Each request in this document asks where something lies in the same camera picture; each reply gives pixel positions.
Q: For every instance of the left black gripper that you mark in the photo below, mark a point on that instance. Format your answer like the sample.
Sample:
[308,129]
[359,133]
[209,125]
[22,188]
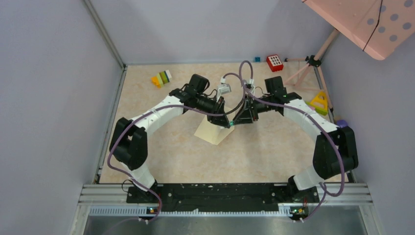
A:
[220,120]

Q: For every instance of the pink wooden tripod stand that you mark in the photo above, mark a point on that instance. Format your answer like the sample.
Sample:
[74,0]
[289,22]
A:
[313,62]

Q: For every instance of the pink dotted board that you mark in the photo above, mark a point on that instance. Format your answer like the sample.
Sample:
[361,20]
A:
[377,27]

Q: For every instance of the pale yellow envelope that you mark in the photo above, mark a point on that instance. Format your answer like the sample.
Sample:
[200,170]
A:
[212,133]

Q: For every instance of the red toy block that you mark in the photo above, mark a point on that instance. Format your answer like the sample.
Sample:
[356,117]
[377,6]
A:
[274,62]

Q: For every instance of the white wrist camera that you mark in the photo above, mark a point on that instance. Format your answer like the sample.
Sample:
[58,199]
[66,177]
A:
[249,84]
[222,88]

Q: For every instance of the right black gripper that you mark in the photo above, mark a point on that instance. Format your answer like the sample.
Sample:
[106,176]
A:
[244,115]

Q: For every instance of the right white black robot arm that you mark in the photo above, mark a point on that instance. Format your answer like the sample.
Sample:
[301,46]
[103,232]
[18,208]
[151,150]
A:
[335,150]

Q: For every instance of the yellow triangular toy block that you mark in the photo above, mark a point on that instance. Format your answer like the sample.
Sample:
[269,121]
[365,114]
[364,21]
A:
[320,100]

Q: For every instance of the stacked colourful toy bricks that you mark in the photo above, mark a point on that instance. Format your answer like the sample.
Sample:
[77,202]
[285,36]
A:
[161,79]

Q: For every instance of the green toy brick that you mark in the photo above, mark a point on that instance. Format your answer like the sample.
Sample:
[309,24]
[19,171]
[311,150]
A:
[319,110]

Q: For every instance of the aluminium frame rail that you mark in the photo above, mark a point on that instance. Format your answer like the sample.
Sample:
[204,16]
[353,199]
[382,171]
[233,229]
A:
[103,32]

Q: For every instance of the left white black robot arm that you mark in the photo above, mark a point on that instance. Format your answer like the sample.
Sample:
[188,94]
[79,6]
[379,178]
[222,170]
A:
[129,144]

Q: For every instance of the purple flashlight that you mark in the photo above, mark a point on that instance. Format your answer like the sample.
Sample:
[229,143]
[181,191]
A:
[341,123]

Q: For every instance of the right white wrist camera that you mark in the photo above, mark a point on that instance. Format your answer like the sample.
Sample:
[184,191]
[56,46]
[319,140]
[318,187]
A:
[249,84]

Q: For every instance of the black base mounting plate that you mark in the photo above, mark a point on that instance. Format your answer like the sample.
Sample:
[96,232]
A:
[230,197]

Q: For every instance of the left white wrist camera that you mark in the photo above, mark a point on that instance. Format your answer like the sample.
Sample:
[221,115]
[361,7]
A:
[222,88]

